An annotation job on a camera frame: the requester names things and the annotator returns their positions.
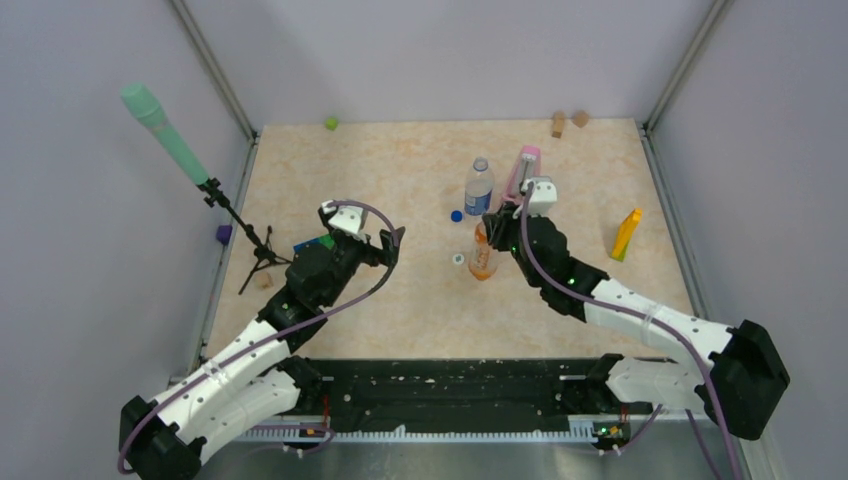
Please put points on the small wooden cube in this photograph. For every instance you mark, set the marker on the small wooden cube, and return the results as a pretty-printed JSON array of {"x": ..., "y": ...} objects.
[{"x": 581, "y": 119}]

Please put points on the purple small block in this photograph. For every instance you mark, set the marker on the purple small block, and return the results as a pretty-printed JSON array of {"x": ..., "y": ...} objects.
[{"x": 223, "y": 234}]

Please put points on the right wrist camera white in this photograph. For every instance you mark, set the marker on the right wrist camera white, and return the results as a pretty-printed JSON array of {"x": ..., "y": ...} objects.
[{"x": 540, "y": 194}]

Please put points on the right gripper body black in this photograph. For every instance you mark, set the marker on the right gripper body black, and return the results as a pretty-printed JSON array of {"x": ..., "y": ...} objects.
[{"x": 506, "y": 237}]

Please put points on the clear bottle blue label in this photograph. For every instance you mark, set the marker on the clear bottle blue label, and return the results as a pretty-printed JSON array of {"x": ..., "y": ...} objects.
[{"x": 478, "y": 188}]

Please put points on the pink metronome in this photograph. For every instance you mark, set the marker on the pink metronome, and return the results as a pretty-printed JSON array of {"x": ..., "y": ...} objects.
[{"x": 527, "y": 165}]

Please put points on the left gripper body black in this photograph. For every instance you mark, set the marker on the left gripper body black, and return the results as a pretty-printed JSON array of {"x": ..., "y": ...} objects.
[{"x": 350, "y": 254}]

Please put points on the green microphone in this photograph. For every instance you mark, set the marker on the green microphone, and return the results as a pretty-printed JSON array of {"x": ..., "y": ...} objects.
[{"x": 144, "y": 107}]

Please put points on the orange juice bottle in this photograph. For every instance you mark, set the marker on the orange juice bottle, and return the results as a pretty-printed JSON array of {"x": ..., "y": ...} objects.
[{"x": 482, "y": 259}]

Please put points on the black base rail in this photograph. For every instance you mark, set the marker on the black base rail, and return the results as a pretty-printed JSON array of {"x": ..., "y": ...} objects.
[{"x": 487, "y": 398}]

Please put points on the wooden cube near tripod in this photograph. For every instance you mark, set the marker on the wooden cube near tripod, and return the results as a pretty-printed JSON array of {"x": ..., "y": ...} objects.
[{"x": 263, "y": 280}]

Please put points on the black microphone tripod stand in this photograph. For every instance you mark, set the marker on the black microphone tripod stand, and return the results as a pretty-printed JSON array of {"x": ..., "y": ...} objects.
[{"x": 265, "y": 256}]

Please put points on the tall wooden block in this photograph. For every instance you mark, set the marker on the tall wooden block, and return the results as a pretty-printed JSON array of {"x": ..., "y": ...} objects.
[{"x": 558, "y": 124}]

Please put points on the toy brick car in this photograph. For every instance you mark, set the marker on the toy brick car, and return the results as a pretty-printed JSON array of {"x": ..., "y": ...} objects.
[{"x": 325, "y": 240}]

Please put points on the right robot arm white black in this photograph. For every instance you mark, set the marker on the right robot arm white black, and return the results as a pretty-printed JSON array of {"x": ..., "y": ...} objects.
[{"x": 733, "y": 374}]

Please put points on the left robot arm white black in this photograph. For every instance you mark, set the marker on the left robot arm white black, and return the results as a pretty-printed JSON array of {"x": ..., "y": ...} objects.
[{"x": 258, "y": 375}]

